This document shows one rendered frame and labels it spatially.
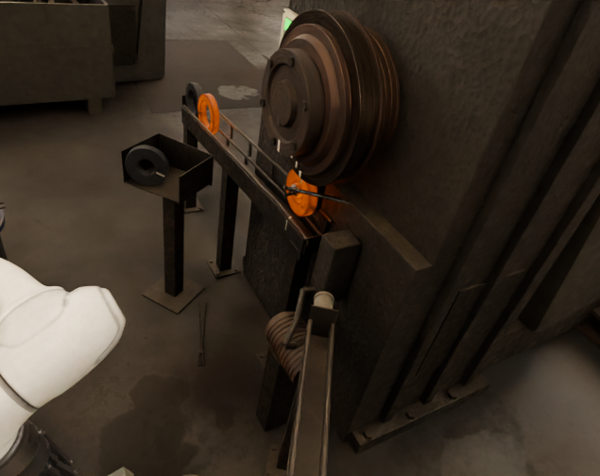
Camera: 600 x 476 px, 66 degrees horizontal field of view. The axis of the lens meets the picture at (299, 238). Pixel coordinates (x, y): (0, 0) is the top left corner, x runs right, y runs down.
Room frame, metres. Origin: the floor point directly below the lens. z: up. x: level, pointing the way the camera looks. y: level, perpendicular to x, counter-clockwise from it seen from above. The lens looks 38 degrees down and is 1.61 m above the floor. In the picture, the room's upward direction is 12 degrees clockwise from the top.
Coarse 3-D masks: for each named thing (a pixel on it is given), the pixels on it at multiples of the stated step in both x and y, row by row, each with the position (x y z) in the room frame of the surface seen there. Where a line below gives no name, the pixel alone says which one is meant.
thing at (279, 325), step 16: (272, 320) 0.98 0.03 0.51; (288, 320) 0.98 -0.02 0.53; (272, 336) 0.94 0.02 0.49; (272, 352) 0.95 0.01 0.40; (288, 352) 0.87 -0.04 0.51; (272, 368) 0.93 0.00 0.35; (288, 368) 0.84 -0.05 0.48; (272, 384) 0.91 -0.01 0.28; (288, 384) 0.93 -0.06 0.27; (272, 400) 0.90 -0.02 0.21; (288, 400) 0.94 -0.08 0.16; (272, 416) 0.91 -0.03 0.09
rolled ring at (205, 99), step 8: (200, 96) 2.05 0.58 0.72; (208, 96) 2.00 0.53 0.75; (200, 104) 2.05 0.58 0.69; (208, 104) 1.98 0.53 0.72; (216, 104) 1.98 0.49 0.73; (200, 112) 2.05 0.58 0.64; (216, 112) 1.96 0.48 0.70; (200, 120) 2.04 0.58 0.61; (216, 120) 1.95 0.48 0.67; (208, 128) 1.97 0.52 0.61; (216, 128) 1.95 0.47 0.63
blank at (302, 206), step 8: (288, 176) 1.32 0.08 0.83; (296, 176) 1.28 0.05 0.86; (288, 184) 1.31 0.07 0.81; (304, 184) 1.24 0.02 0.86; (288, 200) 1.30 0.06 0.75; (296, 200) 1.27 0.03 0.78; (304, 200) 1.22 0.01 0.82; (312, 200) 1.21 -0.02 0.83; (296, 208) 1.26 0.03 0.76; (304, 208) 1.22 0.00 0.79; (312, 208) 1.21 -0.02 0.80
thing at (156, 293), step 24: (168, 144) 1.62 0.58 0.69; (144, 168) 1.55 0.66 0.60; (192, 168) 1.43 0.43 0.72; (168, 192) 1.42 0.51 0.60; (192, 192) 1.43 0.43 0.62; (168, 216) 1.46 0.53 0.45; (168, 240) 1.46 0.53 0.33; (168, 264) 1.46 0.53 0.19; (168, 288) 1.46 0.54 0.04; (192, 288) 1.53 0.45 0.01
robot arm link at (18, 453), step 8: (24, 424) 0.32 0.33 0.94; (32, 424) 0.33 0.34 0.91; (24, 432) 0.31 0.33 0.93; (32, 432) 0.32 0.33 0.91; (16, 440) 0.29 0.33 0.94; (24, 440) 0.30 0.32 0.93; (32, 440) 0.31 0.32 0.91; (16, 448) 0.29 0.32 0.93; (24, 448) 0.29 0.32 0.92; (32, 448) 0.30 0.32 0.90; (8, 456) 0.27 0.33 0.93; (16, 456) 0.28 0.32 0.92; (24, 456) 0.29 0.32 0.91; (32, 456) 0.29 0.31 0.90; (0, 464) 0.26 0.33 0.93; (8, 464) 0.27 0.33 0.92; (16, 464) 0.28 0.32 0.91; (24, 464) 0.28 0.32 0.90; (0, 472) 0.26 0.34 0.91; (8, 472) 0.27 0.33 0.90; (16, 472) 0.27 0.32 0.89
